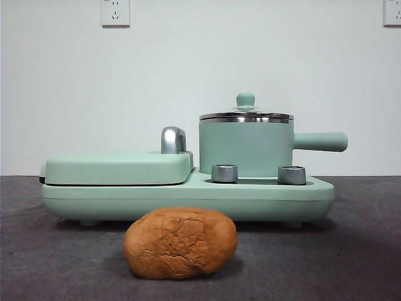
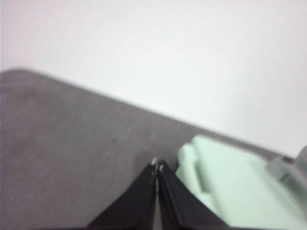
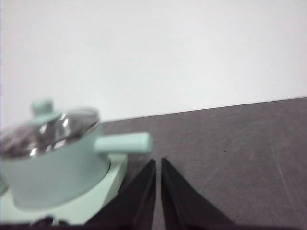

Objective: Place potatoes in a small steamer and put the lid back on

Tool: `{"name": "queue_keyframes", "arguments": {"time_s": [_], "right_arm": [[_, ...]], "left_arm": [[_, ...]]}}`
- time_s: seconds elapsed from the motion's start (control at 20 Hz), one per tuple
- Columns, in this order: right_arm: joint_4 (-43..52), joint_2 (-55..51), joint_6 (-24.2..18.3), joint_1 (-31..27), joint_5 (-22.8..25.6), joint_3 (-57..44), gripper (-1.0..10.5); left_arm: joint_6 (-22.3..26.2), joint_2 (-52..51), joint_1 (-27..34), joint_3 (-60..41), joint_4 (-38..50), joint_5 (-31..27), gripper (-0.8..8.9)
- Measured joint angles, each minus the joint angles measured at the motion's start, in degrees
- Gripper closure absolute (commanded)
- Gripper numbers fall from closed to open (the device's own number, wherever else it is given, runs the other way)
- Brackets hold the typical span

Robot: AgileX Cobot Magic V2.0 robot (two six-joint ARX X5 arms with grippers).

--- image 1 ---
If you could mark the mint green griddle cover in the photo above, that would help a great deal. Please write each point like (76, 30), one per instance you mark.
(116, 169)

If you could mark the white wall power outlet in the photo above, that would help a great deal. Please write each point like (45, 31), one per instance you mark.
(393, 12)
(115, 12)

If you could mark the silver control knob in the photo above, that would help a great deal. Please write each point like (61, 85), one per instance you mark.
(224, 173)
(292, 175)

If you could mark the glass lid with green knob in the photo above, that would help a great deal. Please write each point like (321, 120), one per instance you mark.
(246, 100)

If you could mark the mint green breakfast maker base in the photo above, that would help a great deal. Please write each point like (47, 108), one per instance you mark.
(282, 200)

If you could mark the brown potato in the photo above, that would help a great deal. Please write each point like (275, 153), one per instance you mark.
(178, 244)

